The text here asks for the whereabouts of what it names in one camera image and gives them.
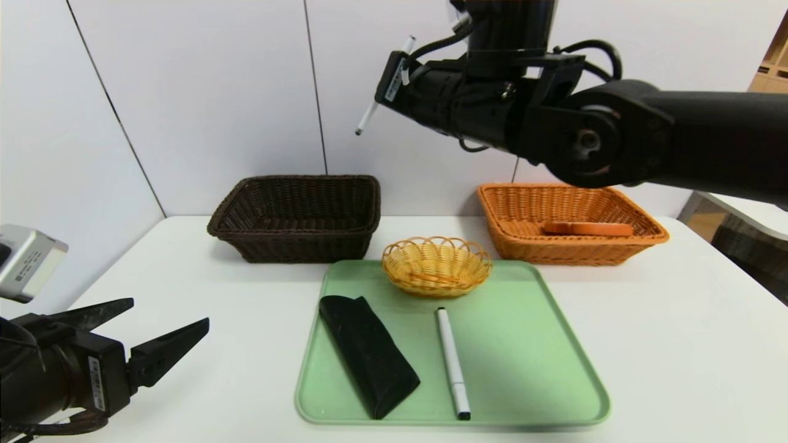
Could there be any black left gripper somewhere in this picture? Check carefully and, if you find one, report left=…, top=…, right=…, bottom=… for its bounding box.
left=0, top=297, right=210, bottom=426

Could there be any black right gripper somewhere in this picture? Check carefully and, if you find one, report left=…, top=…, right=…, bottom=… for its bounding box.
left=374, top=50, right=464, bottom=137

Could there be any thin white pen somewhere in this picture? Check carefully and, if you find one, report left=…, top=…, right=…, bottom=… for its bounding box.
left=355, top=35, right=417, bottom=136

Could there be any black soft pouch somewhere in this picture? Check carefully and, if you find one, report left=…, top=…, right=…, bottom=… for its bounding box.
left=318, top=296, right=422, bottom=421

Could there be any toy bread slice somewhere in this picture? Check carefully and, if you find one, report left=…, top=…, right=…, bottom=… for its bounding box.
left=542, top=220, right=635, bottom=237

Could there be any dark brown wicker basket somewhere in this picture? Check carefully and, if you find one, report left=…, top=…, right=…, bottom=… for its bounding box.
left=207, top=175, right=381, bottom=265

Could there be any small yellow wicker basket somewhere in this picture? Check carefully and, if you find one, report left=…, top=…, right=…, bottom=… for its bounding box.
left=381, top=236, right=493, bottom=298

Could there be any orange wicker basket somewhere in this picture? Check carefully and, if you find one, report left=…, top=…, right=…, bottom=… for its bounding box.
left=477, top=183, right=670, bottom=266

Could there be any thick white marker pen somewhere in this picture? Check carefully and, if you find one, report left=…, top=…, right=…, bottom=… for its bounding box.
left=436, top=307, right=472, bottom=421

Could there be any light green plastic tray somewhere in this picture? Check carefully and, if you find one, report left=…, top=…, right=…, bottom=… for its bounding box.
left=295, top=260, right=611, bottom=426

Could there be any wooden shelf cabinet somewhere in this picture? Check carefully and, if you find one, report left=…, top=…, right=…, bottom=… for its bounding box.
left=748, top=11, right=788, bottom=94

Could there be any white side table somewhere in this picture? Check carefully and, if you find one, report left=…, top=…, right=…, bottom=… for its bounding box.
left=677, top=191, right=788, bottom=242

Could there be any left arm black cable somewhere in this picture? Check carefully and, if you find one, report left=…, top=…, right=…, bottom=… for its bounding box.
left=0, top=317, right=111, bottom=443

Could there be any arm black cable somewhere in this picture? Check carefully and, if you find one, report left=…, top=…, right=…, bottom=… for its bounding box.
left=0, top=317, right=111, bottom=443
left=553, top=39, right=622, bottom=82

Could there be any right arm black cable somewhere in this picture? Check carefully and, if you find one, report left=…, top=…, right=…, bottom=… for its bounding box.
left=553, top=39, right=622, bottom=82

